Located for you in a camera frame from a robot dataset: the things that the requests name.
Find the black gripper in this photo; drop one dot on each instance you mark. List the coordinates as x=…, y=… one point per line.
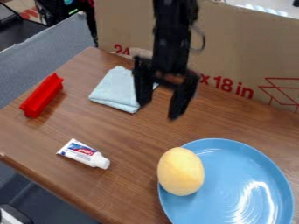
x=175, y=16

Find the yellow ball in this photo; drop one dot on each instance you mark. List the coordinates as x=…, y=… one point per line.
x=181, y=171

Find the blue plate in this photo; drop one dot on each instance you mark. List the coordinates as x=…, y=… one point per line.
x=246, y=190

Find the light blue folded cloth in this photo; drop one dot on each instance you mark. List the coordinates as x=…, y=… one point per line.
x=115, y=90

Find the red plastic block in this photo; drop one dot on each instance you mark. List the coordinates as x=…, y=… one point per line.
x=42, y=96

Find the white toothpaste tube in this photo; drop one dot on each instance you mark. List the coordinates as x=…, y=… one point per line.
x=82, y=153

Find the grey fabric partition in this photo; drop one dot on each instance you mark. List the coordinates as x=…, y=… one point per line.
x=30, y=61

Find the black equipment in background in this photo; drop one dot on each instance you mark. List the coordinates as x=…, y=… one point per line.
x=56, y=10

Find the cardboard box wall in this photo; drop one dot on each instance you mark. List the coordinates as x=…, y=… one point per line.
x=247, y=56

